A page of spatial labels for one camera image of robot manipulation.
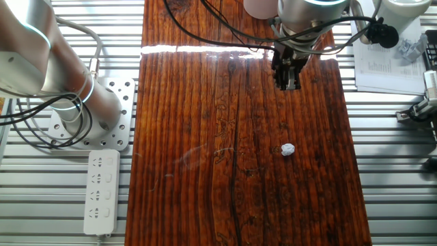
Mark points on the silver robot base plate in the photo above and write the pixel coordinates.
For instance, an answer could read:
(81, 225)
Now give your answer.
(131, 106)

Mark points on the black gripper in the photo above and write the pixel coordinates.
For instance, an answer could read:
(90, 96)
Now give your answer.
(290, 56)

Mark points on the black keyboard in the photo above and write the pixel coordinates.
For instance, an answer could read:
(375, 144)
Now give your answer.
(433, 51)

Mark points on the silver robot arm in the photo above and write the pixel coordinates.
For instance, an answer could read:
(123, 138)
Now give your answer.
(30, 58)

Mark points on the white power strip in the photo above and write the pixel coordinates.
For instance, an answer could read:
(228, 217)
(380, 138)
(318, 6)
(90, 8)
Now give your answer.
(111, 184)

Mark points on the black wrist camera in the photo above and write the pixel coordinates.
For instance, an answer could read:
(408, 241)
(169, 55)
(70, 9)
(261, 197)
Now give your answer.
(384, 34)

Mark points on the white paper ball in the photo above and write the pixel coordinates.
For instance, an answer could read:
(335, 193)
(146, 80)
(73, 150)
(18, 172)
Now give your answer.
(287, 149)

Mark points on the white round trash can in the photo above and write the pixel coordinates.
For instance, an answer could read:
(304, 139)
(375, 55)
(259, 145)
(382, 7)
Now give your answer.
(259, 8)

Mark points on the printed paper sheet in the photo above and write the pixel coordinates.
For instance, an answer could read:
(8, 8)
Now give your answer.
(382, 68)

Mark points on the silver camera bracket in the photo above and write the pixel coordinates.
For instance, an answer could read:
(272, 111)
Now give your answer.
(356, 13)

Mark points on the aluminium camera clamp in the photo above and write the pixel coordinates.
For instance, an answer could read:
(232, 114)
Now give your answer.
(418, 111)

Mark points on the brown wooden board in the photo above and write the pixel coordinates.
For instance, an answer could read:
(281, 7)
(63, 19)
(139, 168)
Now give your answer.
(191, 136)

